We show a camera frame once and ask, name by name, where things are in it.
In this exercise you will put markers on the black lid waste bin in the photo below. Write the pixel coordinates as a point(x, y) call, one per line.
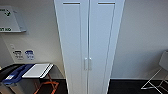
point(5, 71)

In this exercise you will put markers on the white first aid box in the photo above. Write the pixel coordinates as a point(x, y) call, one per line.
point(11, 18)

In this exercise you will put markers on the white folding chair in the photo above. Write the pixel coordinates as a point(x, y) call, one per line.
point(164, 60)

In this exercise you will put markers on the white wardrobe door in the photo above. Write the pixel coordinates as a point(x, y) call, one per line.
point(75, 36)
point(101, 36)

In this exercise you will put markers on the orange metal bin frame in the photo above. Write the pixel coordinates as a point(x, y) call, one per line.
point(50, 85)

